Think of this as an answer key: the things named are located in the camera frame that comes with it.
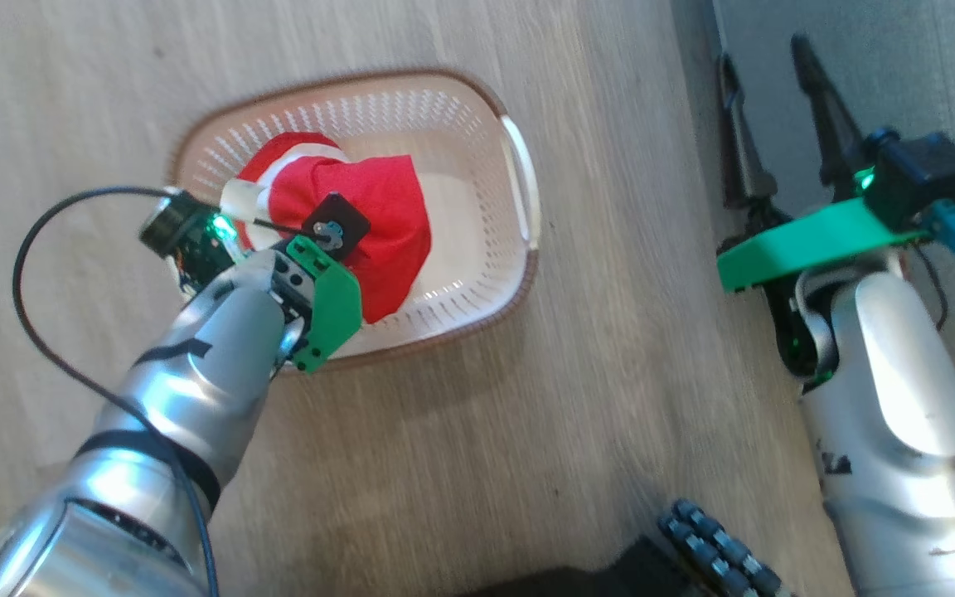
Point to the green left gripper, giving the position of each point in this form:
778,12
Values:
330,300

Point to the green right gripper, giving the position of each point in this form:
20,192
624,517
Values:
809,240

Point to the red cloth garment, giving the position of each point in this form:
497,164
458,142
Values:
378,215

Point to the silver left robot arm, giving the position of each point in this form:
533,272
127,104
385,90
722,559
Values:
196,373

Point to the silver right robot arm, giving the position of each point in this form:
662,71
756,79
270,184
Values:
900,431

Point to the grey fabric sofa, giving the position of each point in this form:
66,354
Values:
908,66

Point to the beige plastic laundry basket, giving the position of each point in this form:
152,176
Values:
461,199

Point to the black roller robot wheel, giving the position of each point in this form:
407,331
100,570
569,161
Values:
718,551

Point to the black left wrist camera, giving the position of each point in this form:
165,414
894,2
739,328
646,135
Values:
335,225

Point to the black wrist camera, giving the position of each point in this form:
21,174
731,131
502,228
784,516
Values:
925,178
335,225

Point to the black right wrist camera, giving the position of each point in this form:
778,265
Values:
925,178

